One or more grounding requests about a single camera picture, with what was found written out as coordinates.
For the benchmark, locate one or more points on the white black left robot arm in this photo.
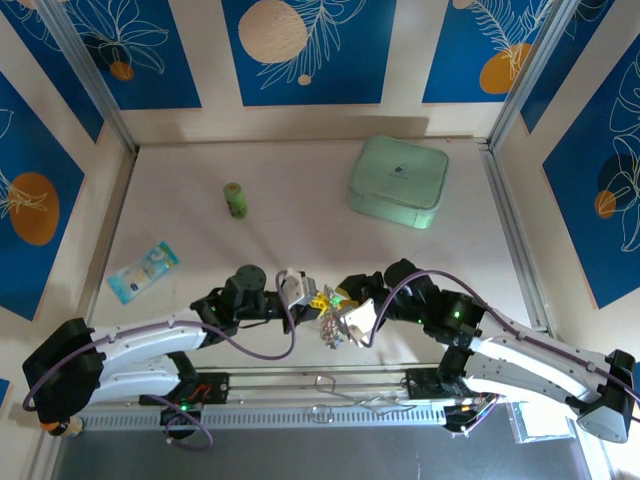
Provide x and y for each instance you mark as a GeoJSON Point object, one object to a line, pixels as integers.
{"type": "Point", "coordinates": [150, 345]}

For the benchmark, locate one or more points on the mint green square box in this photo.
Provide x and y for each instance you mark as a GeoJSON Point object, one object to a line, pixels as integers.
{"type": "Point", "coordinates": [400, 170]}

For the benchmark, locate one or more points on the aluminium table side rail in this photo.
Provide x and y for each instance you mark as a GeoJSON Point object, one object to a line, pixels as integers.
{"type": "Point", "coordinates": [517, 240]}
{"type": "Point", "coordinates": [109, 240]}

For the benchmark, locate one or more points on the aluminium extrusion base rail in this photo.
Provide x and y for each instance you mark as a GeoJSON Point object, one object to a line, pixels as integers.
{"type": "Point", "coordinates": [280, 395]}

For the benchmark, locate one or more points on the blue floral wall panel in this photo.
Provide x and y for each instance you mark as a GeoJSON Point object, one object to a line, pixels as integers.
{"type": "Point", "coordinates": [460, 60]}
{"type": "Point", "coordinates": [320, 75]}
{"type": "Point", "coordinates": [145, 60]}
{"type": "Point", "coordinates": [30, 150]}
{"type": "Point", "coordinates": [590, 240]}

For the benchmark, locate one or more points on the silver keyring with keys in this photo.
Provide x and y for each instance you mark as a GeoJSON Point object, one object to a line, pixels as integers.
{"type": "Point", "coordinates": [330, 330]}

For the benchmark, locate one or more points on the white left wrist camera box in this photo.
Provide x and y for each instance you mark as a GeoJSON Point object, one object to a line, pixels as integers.
{"type": "Point", "coordinates": [298, 287]}

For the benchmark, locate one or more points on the clear plastic bag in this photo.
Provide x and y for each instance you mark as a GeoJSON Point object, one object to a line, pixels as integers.
{"type": "Point", "coordinates": [525, 425]}

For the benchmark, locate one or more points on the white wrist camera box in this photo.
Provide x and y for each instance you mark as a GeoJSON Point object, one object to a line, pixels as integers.
{"type": "Point", "coordinates": [357, 322]}
{"type": "Point", "coordinates": [298, 287]}

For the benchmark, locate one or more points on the green can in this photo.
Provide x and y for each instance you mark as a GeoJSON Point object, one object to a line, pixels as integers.
{"type": "Point", "coordinates": [236, 200]}

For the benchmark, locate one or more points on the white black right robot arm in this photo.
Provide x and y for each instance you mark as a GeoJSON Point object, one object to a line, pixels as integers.
{"type": "Point", "coordinates": [525, 385]}

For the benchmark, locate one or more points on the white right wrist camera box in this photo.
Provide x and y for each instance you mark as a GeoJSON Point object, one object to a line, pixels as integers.
{"type": "Point", "coordinates": [357, 322]}

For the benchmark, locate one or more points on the aluminium frame post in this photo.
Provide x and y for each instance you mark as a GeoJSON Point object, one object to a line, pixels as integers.
{"type": "Point", "coordinates": [542, 75]}
{"type": "Point", "coordinates": [89, 75]}

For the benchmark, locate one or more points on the blue wet wipes packet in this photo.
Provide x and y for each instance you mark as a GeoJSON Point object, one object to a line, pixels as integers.
{"type": "Point", "coordinates": [142, 272]}

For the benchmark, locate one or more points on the beige bottle orange band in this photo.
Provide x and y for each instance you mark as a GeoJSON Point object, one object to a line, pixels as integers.
{"type": "Point", "coordinates": [62, 429]}

